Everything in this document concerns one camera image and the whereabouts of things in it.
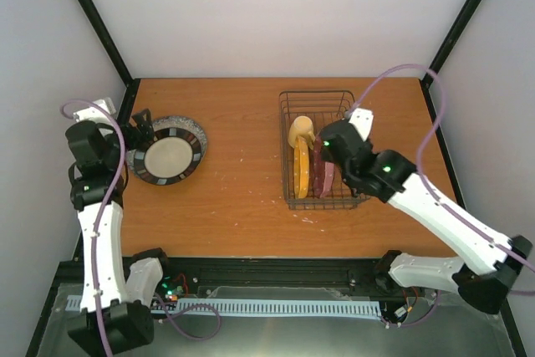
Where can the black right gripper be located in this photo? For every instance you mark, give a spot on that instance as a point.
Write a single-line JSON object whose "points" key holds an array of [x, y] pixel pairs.
{"points": [[325, 155]]}

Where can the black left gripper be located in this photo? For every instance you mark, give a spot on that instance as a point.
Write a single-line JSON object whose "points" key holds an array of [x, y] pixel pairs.
{"points": [[145, 129]]}

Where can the grey speckled large plate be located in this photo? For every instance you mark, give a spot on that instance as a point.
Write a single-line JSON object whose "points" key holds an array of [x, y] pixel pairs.
{"points": [[196, 127]]}

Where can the pink dotted scalloped plate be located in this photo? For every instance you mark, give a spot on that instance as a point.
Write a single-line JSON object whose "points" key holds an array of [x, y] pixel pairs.
{"points": [[323, 172]]}

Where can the yellow ceramic mug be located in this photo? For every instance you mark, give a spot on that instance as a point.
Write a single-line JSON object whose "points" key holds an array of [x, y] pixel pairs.
{"points": [[301, 126]]}

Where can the black rimmed cream plate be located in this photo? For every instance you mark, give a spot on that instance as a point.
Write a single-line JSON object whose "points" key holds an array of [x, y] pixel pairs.
{"points": [[169, 156]]}

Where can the yellow dotted scalloped plate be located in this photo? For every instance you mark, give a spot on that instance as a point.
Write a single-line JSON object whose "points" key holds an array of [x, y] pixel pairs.
{"points": [[300, 168]]}

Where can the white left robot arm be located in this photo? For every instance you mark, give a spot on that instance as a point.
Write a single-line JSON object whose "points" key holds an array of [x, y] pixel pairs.
{"points": [[115, 306]]}

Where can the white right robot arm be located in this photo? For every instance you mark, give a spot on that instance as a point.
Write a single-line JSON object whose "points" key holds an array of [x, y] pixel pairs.
{"points": [[487, 262]]}

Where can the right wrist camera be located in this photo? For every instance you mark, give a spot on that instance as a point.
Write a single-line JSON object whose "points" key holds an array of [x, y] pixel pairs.
{"points": [[361, 120]]}

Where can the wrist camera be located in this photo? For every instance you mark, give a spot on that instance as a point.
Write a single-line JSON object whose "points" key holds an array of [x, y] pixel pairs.
{"points": [[361, 120], [97, 111]]}

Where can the black wire dish rack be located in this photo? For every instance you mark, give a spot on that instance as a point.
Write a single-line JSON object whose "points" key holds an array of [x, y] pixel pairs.
{"points": [[323, 107]]}

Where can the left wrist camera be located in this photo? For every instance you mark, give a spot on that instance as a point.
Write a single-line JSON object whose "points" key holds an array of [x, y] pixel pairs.
{"points": [[97, 111]]}

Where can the black aluminium frame rail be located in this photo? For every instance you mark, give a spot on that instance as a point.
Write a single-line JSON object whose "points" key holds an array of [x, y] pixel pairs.
{"points": [[386, 277]]}

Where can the light blue cable duct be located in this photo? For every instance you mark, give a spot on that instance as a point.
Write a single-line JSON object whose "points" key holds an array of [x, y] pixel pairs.
{"points": [[265, 308]]}

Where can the black left corner post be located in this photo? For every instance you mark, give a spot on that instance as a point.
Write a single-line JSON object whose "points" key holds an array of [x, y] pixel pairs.
{"points": [[97, 23]]}

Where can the black corner post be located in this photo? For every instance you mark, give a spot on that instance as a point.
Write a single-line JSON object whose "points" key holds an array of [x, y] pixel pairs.
{"points": [[455, 32], [97, 23]]}

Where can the black right corner post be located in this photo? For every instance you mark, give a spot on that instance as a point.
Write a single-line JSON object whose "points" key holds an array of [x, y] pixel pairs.
{"points": [[455, 32]]}

